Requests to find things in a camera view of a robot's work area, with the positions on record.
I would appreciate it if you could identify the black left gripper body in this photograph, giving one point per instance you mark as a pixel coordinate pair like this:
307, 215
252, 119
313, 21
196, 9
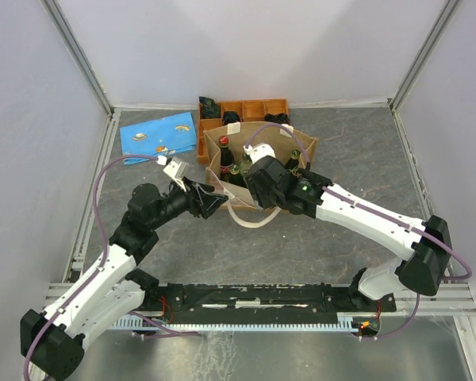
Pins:
191, 203

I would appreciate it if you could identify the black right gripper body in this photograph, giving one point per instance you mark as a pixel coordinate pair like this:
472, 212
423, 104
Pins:
265, 199

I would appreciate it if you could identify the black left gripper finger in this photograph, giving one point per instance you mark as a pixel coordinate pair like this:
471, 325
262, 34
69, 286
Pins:
214, 197
209, 208

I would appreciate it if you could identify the dark green yellow-label bottle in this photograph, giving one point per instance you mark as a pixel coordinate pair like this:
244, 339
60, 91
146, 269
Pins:
292, 163

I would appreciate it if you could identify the clear glass bottle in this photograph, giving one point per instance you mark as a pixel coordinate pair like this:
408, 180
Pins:
245, 164

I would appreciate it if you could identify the burlap canvas tote bag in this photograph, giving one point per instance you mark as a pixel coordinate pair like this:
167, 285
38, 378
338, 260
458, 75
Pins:
278, 155

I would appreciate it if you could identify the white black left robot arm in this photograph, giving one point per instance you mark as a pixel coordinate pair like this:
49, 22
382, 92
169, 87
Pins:
57, 338

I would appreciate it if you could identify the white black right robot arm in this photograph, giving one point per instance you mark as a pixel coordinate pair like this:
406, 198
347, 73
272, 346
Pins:
421, 248

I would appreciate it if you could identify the small green glass bottle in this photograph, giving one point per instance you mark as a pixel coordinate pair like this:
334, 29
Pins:
235, 176

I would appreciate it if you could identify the red cap cola bottle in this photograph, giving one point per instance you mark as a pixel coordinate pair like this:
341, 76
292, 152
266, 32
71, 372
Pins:
227, 158

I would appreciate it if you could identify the blue patterned cloth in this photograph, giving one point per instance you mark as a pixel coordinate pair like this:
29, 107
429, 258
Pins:
165, 136

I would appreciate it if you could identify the orange wooden compartment tray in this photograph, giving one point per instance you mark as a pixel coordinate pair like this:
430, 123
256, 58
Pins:
234, 111

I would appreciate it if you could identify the dark patterned packet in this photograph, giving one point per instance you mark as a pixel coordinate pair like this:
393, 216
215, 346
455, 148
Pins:
209, 108

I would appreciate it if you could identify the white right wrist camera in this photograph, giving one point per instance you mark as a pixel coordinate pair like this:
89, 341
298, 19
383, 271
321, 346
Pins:
256, 153

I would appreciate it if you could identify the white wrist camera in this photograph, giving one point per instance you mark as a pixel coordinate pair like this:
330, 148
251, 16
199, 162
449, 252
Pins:
256, 153
174, 168

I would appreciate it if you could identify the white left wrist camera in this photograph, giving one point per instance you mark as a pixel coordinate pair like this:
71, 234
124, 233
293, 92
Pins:
174, 168

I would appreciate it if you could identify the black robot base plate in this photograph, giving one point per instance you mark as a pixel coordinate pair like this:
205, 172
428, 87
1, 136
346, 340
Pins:
259, 305

